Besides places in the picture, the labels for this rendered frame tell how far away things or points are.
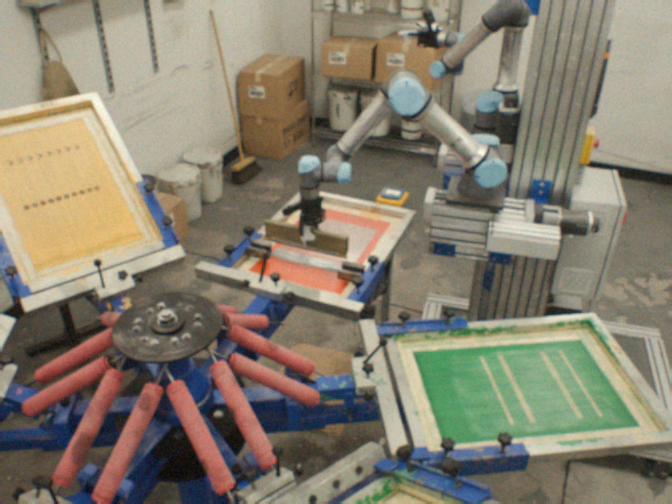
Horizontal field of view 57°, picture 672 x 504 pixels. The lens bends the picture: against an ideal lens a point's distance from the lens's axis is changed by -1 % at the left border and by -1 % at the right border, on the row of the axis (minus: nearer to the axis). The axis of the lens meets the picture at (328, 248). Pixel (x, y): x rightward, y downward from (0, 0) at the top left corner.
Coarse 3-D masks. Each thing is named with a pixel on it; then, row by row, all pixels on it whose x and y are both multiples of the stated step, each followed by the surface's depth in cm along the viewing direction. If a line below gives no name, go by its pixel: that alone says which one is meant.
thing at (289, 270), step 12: (336, 216) 291; (348, 216) 291; (324, 228) 282; (336, 228) 282; (300, 252) 265; (312, 252) 265; (276, 264) 257; (288, 264) 257; (300, 264) 257; (288, 276) 250
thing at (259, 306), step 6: (258, 300) 222; (264, 300) 222; (270, 300) 222; (276, 300) 227; (252, 306) 219; (258, 306) 219; (264, 306) 219; (246, 312) 216; (252, 312) 216; (258, 312) 216; (264, 312) 219
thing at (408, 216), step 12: (324, 192) 304; (288, 204) 294; (336, 204) 300; (348, 204) 297; (360, 204) 294; (372, 204) 294; (276, 216) 284; (288, 216) 290; (396, 216) 290; (408, 216) 284; (264, 228) 275; (396, 228) 275; (408, 228) 281; (264, 240) 271; (396, 240) 266; (384, 252) 258; (240, 264) 256; (384, 264) 256; (264, 276) 244
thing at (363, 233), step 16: (352, 224) 285; (368, 224) 285; (384, 224) 285; (352, 240) 273; (368, 240) 273; (320, 256) 262; (352, 256) 262; (368, 256) 262; (304, 272) 252; (320, 272) 252; (336, 272) 252; (320, 288) 243; (336, 288) 243
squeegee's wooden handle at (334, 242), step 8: (272, 224) 249; (280, 224) 248; (288, 224) 248; (272, 232) 251; (280, 232) 250; (288, 232) 248; (296, 232) 246; (312, 232) 243; (320, 232) 242; (328, 232) 242; (296, 240) 248; (312, 240) 245; (320, 240) 243; (328, 240) 242; (336, 240) 240; (344, 240) 238; (328, 248) 244; (336, 248) 242; (344, 248) 240
